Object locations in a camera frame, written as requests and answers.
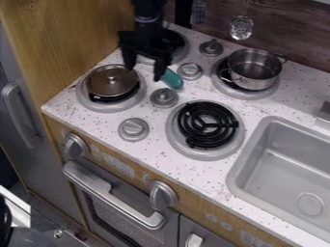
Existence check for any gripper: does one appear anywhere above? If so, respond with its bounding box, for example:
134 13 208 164
117 21 187 83

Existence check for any blue toy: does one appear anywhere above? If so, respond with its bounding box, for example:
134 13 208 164
160 68 186 91

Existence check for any silver lid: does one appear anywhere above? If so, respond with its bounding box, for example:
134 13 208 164
85 65 141 97

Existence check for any black tool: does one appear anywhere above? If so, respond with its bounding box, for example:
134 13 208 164
174 0 195 30

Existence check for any grey spatula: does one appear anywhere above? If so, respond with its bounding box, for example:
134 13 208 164
189 0 209 25

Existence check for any toy stove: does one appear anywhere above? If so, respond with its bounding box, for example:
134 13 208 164
74 23 288 162

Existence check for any silver slotted spoon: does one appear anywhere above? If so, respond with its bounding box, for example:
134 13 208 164
228 0 256 41

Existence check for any silver pot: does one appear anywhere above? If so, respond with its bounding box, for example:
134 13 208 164
219 47 289 92

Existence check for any grey toy fridge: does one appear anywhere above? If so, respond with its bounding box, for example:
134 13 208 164
0 22 88 228

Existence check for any toy sink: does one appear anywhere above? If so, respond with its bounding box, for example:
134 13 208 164
225 116 330 243

